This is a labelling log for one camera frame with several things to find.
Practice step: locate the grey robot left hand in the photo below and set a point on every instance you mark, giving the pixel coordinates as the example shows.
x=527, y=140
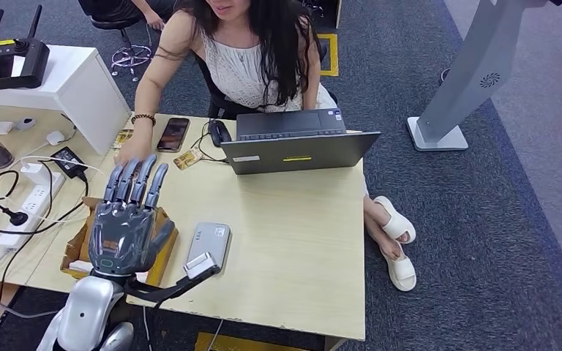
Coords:
x=123, y=237

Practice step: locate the guest person's right hand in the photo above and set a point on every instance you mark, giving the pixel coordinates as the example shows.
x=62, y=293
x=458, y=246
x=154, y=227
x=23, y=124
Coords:
x=138, y=143

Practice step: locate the black smartphone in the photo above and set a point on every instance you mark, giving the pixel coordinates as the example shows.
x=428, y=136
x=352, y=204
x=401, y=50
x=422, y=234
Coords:
x=173, y=134

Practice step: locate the guest person's left forearm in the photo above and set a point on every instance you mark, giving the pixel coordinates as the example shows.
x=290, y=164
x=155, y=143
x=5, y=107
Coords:
x=312, y=89

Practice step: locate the guest person's right forearm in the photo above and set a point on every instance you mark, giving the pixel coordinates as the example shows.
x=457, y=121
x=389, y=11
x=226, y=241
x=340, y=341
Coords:
x=147, y=97

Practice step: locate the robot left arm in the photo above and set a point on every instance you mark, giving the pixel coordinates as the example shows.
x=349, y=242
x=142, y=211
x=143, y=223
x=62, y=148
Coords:
x=87, y=310

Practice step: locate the grey card reader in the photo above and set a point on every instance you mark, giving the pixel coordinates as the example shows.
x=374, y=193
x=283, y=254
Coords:
x=208, y=240

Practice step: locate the guest person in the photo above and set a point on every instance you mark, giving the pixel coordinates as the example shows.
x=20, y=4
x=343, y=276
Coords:
x=242, y=72

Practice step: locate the operator person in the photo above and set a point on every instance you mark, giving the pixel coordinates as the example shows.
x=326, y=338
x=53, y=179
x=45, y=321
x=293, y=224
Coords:
x=152, y=14

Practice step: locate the cardboard box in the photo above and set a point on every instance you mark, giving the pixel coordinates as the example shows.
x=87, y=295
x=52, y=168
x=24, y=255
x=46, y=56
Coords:
x=75, y=247

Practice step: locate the black power adapter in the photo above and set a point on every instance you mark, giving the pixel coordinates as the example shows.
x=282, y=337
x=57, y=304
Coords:
x=67, y=161

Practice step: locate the white cabinet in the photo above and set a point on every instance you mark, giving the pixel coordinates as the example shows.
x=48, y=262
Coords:
x=82, y=87

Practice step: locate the black computer mouse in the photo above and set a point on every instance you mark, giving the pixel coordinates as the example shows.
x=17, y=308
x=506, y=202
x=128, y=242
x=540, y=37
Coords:
x=219, y=133

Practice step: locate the small white puck device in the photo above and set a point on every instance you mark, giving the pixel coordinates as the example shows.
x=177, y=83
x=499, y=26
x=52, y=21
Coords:
x=55, y=137

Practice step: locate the white power strip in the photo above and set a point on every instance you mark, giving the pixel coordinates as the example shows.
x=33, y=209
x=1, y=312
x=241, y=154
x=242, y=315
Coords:
x=34, y=206

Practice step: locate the white charger plug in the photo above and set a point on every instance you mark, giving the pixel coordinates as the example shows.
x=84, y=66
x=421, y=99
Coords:
x=34, y=173

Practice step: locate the black plug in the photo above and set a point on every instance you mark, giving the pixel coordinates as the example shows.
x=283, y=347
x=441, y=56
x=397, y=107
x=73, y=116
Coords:
x=17, y=218

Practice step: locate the black stool chrome base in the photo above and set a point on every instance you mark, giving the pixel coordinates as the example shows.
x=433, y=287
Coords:
x=111, y=12

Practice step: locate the white flat pad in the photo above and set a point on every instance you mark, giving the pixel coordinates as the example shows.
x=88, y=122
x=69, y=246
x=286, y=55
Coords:
x=1, y=128

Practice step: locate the black remote controller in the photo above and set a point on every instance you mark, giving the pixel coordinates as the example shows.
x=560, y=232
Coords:
x=24, y=63

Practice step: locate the orange floor tape strip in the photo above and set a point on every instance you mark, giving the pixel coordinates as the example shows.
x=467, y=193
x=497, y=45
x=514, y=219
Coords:
x=242, y=343

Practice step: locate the grey laptop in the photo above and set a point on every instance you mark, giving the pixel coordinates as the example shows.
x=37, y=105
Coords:
x=300, y=155

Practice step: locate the yellow floor tape marking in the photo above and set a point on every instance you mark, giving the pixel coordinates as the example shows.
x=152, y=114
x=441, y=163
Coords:
x=333, y=53

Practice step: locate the white slide sandal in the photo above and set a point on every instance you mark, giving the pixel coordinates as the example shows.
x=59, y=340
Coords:
x=396, y=220
x=401, y=271

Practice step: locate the grey kiosk stand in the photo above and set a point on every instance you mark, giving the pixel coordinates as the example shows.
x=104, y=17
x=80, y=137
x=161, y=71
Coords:
x=475, y=72

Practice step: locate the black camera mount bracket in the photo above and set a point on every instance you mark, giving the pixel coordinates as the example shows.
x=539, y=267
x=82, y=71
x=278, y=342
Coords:
x=164, y=292

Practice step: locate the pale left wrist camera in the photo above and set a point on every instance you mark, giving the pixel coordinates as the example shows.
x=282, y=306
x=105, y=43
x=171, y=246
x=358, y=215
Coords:
x=202, y=265

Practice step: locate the small white round camera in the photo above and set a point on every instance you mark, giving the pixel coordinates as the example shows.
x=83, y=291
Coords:
x=25, y=123

